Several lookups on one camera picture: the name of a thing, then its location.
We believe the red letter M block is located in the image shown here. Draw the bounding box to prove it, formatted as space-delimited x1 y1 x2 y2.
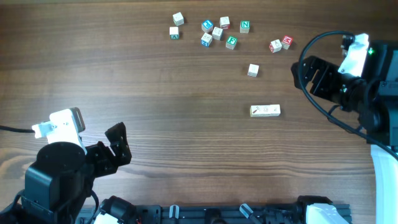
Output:
281 35 294 50

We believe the plain wooden block top-left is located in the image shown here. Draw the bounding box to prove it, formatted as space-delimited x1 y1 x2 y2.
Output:
172 12 184 26

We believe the green letter F block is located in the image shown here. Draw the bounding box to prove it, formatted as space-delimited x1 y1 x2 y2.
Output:
226 36 238 50

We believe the wooden block yellow side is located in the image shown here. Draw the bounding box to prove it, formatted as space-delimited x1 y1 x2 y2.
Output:
260 105 272 116

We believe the right camera cable black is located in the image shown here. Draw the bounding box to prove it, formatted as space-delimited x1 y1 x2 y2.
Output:
291 30 397 159

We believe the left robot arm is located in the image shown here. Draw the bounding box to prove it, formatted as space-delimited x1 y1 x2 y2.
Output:
1 123 132 223

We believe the green letter N block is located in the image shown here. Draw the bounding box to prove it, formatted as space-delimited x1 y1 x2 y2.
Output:
239 21 251 34

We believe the plain wooden block green side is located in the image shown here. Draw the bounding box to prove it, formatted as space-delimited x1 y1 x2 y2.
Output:
248 64 259 77

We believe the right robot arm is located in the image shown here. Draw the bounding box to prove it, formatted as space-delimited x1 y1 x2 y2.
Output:
291 40 397 223

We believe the wooden block hammer picture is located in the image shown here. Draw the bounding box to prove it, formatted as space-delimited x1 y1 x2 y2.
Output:
250 105 262 117

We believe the wooden block red A side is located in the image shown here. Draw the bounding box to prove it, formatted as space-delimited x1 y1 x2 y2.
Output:
269 39 282 53

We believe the blue letter P block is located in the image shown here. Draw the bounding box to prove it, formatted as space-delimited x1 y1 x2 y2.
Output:
201 20 214 33

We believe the left camera cable black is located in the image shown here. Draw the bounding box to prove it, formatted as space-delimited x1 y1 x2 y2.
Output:
0 125 35 133

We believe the camera cable black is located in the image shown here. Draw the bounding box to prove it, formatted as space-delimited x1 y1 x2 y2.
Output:
0 125 35 133
291 30 397 159

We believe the wooden block green A side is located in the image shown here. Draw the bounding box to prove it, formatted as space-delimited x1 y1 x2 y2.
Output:
169 27 180 40

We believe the wooden block blue A side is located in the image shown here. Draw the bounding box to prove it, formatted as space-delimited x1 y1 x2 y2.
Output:
201 33 213 47

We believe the wooden block number four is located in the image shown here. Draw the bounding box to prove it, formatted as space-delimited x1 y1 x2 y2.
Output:
270 105 280 116

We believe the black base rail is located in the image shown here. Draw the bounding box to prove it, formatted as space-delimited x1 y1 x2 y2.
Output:
74 203 353 224

